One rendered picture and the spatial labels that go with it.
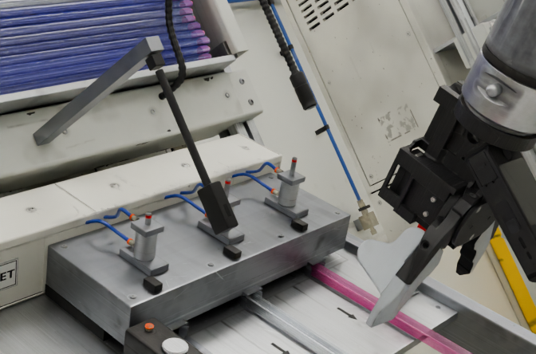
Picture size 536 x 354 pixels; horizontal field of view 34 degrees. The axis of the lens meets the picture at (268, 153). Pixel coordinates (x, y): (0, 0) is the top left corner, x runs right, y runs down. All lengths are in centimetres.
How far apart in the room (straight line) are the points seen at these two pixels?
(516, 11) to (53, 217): 51
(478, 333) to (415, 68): 98
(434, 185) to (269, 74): 281
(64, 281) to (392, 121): 120
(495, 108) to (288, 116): 282
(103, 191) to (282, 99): 256
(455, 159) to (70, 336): 41
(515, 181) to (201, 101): 55
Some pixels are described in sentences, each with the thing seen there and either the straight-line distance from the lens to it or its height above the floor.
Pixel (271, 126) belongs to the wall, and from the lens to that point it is 340.
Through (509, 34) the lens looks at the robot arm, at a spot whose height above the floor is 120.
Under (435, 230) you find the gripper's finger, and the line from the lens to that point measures 72.
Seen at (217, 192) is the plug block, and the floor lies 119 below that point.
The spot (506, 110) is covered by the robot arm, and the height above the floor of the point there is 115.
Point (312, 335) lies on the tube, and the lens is 92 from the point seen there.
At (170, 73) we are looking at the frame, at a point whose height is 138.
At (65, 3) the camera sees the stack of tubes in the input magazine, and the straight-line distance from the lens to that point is 107.
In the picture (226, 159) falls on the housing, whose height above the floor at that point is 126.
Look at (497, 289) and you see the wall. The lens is 413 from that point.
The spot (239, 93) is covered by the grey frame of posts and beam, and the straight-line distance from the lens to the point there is 121.
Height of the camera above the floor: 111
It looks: 7 degrees up
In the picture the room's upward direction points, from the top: 24 degrees counter-clockwise
